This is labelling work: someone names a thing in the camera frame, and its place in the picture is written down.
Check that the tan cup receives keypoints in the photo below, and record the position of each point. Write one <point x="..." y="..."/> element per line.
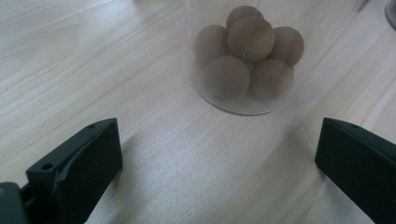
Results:
<point x="243" y="108"/>

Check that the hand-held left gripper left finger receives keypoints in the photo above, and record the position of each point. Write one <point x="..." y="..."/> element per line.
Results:
<point x="84" y="168"/>

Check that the pile of wooden balls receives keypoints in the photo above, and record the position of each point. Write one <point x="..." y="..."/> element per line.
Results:
<point x="250" y="39"/>

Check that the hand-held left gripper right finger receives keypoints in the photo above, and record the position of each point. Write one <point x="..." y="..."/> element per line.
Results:
<point x="361" y="165"/>

